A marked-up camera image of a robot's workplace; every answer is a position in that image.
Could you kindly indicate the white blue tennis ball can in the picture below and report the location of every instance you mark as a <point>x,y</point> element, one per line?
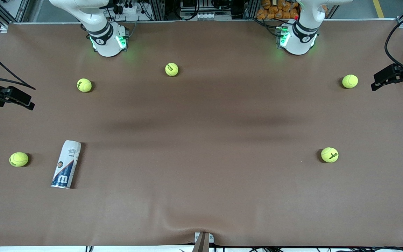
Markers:
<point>65,164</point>

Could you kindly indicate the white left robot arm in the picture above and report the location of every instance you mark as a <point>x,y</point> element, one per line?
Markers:
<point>301,38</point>

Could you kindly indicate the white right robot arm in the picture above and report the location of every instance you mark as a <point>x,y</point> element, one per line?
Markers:
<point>107,38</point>

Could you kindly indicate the yellow-green tennis ball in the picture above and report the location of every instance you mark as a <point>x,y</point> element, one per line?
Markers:
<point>171,69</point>
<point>19,159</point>
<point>350,81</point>
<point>84,85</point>
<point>329,154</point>

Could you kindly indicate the orange bagged objects pile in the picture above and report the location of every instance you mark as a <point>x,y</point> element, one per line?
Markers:
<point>278,9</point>

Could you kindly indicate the white power strip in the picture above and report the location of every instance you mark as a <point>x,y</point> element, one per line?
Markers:
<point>128,8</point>

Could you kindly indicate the grey electronics box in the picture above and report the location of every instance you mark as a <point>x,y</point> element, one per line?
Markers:
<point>205,10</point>

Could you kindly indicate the brown table cloth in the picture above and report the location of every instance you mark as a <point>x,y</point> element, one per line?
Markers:
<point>201,192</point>

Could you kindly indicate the aluminium frame post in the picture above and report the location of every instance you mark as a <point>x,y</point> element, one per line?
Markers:
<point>157,8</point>
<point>251,8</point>

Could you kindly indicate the grey metal mount bracket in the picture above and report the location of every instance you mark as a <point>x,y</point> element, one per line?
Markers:
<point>203,240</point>

